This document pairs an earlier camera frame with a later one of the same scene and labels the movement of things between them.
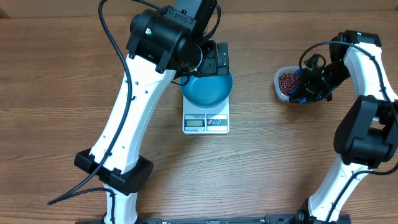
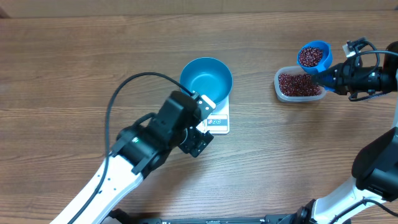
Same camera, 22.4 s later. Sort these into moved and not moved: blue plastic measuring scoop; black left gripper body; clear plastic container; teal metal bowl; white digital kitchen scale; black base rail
Moved: blue plastic measuring scoop; black left gripper body
Not moved: clear plastic container; teal metal bowl; white digital kitchen scale; black base rail
